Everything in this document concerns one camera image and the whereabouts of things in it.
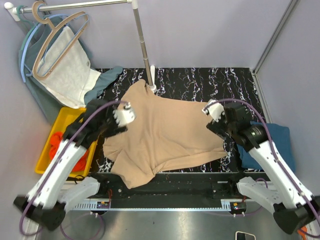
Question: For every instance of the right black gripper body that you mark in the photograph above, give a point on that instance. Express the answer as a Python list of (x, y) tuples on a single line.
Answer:
[(215, 127)]

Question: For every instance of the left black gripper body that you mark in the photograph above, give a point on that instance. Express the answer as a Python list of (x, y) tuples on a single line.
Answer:
[(109, 126)]

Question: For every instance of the beige t shirt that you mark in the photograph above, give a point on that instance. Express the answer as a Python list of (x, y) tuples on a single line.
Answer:
[(167, 134)]

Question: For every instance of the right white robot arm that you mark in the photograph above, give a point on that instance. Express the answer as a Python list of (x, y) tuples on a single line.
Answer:
[(292, 205)]

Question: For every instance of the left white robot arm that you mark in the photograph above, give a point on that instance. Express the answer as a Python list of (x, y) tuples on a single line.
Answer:
[(44, 204)]

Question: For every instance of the yellow plastic bin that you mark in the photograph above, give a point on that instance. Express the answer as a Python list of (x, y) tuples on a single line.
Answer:
[(65, 117)]

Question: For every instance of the orange t shirt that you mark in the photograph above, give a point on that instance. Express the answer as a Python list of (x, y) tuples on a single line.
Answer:
[(54, 141)]

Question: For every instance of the white towel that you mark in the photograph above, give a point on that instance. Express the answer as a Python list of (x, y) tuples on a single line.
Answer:
[(71, 93)]

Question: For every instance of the folded blue t shirt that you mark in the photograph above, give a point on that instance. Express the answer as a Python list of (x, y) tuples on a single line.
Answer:
[(281, 137)]

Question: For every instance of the blue clothes hanger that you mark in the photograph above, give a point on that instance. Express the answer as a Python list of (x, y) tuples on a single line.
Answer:
[(27, 55)]

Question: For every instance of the teal hanging garment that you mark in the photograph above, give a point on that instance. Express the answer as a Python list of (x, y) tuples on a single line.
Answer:
[(49, 105)]

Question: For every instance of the smartphone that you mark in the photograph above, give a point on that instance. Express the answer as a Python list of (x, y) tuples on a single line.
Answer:
[(239, 235)]

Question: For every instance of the green clothes hanger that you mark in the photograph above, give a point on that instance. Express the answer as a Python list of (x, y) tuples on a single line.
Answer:
[(29, 24)]

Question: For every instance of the orange ball tool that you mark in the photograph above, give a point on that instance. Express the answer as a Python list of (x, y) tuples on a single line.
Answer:
[(303, 232)]

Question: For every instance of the beige clothes hanger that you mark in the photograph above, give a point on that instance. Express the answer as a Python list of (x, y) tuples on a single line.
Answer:
[(54, 30)]

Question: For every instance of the metal clothes rack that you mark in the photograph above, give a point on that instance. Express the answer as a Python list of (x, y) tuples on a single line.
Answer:
[(149, 69)]

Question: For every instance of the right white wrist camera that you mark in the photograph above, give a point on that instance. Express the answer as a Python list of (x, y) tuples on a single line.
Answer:
[(214, 109)]

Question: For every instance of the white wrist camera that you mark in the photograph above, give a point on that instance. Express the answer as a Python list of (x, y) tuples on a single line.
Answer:
[(124, 116), (214, 109)]

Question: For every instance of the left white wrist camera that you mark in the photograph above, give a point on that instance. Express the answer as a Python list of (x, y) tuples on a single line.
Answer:
[(124, 116)]

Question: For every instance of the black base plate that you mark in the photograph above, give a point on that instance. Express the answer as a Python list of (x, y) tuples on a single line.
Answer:
[(172, 190)]

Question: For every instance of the aluminium front rail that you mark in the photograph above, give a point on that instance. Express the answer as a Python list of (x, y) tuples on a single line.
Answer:
[(71, 199)]

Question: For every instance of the aluminium frame post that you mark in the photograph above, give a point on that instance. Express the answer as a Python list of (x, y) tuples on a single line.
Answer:
[(276, 34)]

